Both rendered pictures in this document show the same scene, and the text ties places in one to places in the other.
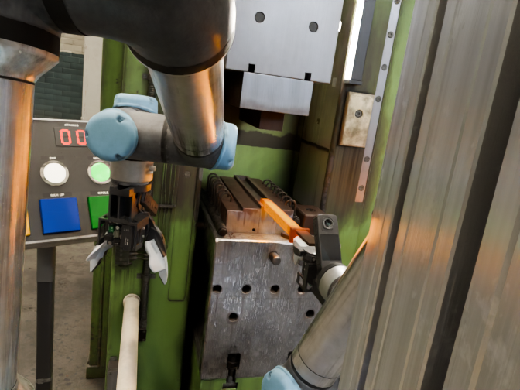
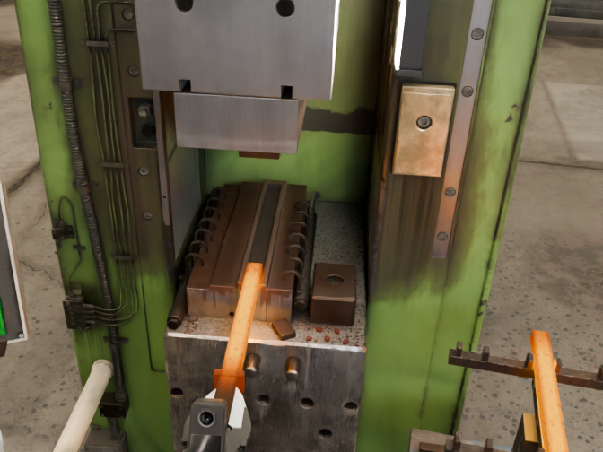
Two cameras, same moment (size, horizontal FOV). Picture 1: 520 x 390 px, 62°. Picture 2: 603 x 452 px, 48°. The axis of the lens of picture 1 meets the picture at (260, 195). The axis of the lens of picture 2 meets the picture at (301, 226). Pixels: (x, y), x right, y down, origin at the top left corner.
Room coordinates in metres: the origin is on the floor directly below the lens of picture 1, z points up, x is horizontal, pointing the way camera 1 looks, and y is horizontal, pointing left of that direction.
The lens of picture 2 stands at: (0.31, -0.44, 1.75)
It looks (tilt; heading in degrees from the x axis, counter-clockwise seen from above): 31 degrees down; 19
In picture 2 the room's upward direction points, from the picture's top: 2 degrees clockwise
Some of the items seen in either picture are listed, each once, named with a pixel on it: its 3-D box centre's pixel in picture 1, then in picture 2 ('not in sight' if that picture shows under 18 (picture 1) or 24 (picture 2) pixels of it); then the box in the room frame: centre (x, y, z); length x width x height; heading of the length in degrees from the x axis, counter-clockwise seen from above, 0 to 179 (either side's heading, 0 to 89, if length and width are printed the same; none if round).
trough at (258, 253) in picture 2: (253, 190); (265, 228); (1.43, 0.02, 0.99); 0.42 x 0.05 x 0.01; 16
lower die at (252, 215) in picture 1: (244, 200); (253, 241); (1.42, 0.05, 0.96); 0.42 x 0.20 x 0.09; 16
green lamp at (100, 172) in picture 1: (100, 172); not in sight; (0.99, 0.38, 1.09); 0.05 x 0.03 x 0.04; 106
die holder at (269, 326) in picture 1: (250, 271); (277, 334); (1.45, 0.00, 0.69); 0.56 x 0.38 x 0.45; 16
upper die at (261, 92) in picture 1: (258, 91); (253, 81); (1.42, 0.05, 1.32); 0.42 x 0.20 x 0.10; 16
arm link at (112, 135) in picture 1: (129, 135); not in sight; (0.67, 0.21, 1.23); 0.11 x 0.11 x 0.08; 3
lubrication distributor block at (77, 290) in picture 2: (125, 251); (80, 311); (1.24, 0.38, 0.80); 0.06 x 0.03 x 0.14; 106
